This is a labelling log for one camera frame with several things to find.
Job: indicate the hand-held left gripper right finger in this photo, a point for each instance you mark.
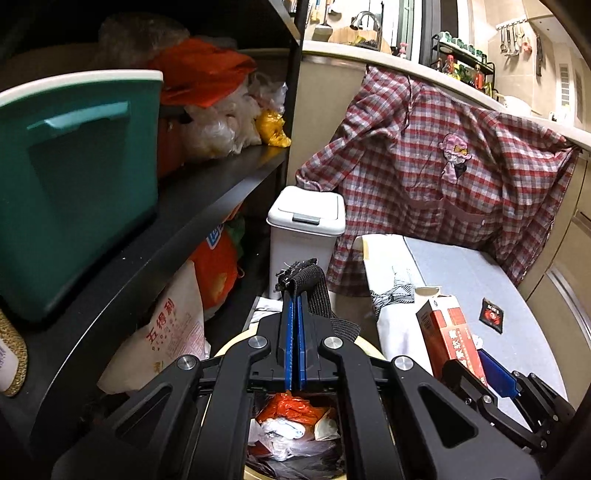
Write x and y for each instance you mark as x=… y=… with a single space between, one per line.
x=303 y=344

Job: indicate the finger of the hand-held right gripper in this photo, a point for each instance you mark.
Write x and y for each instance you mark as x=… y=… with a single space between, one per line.
x=501 y=376
x=466 y=385

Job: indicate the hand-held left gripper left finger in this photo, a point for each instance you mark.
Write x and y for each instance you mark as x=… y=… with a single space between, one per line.
x=288 y=344

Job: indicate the red carton box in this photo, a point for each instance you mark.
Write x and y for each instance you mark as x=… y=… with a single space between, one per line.
x=448 y=332

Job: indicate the round beige trash can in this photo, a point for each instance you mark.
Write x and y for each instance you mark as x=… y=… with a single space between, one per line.
x=231 y=344

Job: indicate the white rag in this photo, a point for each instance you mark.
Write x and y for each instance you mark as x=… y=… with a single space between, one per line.
x=268 y=307

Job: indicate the small dark sachet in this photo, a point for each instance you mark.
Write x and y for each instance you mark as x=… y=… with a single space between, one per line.
x=492 y=314

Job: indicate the crumpled orange plastic bag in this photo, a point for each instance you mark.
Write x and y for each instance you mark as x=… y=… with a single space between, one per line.
x=291 y=406

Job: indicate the orange printed sack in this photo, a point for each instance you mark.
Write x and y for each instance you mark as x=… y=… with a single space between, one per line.
x=214 y=277

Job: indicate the white lidded bin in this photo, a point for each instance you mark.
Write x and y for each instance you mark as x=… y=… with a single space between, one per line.
x=304 y=230

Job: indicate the white flour sack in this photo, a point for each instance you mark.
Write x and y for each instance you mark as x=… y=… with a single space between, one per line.
x=161 y=332

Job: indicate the beige drawer cabinet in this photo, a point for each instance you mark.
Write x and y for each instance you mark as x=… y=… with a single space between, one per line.
x=563 y=258

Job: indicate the black shelf rack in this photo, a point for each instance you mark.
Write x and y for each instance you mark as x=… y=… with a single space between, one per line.
x=207 y=180

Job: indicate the red plaid shirt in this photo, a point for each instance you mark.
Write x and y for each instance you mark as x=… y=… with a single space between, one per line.
x=415 y=184

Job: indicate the yellow plastic bag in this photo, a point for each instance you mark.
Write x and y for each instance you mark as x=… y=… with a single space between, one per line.
x=272 y=129

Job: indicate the white plastic bags bundle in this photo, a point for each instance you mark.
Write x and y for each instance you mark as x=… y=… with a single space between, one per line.
x=226 y=124

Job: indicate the green plastic tub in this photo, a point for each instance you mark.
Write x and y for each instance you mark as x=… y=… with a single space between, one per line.
x=78 y=184

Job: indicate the white kitchen counter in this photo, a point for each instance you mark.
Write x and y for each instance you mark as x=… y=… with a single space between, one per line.
x=415 y=69

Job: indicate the wooden cutting board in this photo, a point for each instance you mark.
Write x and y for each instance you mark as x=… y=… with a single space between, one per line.
x=346 y=34

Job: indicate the black spice rack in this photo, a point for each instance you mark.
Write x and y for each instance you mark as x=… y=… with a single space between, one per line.
x=464 y=60

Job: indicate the metal kitchen faucet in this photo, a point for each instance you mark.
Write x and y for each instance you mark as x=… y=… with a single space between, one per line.
x=369 y=18

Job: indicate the hanging kitchen utensils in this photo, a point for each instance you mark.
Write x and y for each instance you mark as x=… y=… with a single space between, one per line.
x=512 y=39

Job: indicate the glass sliding door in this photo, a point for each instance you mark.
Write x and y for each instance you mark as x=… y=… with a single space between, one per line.
x=429 y=23

